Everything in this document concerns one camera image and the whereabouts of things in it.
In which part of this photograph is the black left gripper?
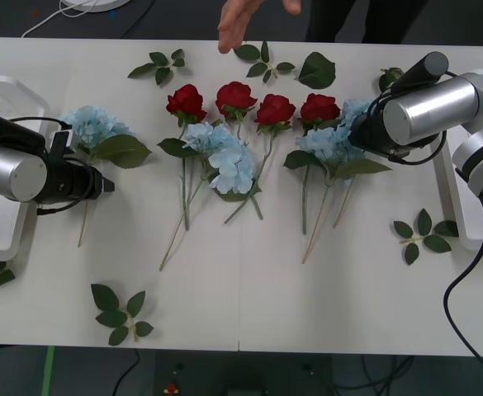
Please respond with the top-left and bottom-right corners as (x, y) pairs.
(75, 163), (116, 204)

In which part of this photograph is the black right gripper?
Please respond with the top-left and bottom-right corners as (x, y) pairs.
(349, 111), (370, 149)

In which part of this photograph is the pale blue artificial flower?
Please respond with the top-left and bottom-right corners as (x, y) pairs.
(157, 121), (242, 272)
(206, 142), (263, 203)
(332, 98), (393, 229)
(59, 105), (154, 248)
(282, 126), (353, 264)

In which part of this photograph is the red artificial rose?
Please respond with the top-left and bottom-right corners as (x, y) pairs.
(215, 81), (265, 220)
(224, 93), (296, 225)
(296, 93), (342, 235)
(165, 83), (208, 231)

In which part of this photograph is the dark robot base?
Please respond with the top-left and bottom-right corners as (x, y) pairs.
(154, 352), (335, 396)

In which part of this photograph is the person's right hand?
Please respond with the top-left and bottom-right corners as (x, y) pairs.
(218, 0), (304, 54)

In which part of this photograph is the small curled green leaf twig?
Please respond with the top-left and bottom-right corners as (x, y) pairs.
(379, 67), (405, 93)

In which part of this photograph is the single large green leaf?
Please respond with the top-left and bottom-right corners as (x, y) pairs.
(294, 51), (337, 91)

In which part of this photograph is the person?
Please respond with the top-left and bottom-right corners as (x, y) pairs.
(305, 0), (430, 44)

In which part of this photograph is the shallow white box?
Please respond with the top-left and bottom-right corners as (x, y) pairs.
(0, 75), (51, 263)
(430, 68), (483, 252)

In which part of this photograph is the white round base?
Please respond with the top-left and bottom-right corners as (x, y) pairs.
(59, 0), (130, 13)

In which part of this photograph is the white cable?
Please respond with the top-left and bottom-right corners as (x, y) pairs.
(20, 0), (102, 39)

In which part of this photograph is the black floor cable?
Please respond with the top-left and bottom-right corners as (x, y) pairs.
(112, 349), (143, 396)

